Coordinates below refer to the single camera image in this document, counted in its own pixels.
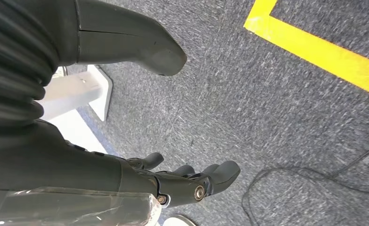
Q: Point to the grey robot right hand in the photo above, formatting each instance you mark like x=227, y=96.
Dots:
x=62, y=168

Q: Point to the white table leg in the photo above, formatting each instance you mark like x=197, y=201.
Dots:
x=72, y=93

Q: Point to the white rounded object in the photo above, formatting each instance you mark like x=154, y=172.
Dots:
x=179, y=221

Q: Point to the yellow floor tape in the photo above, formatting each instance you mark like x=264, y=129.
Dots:
x=318, y=51

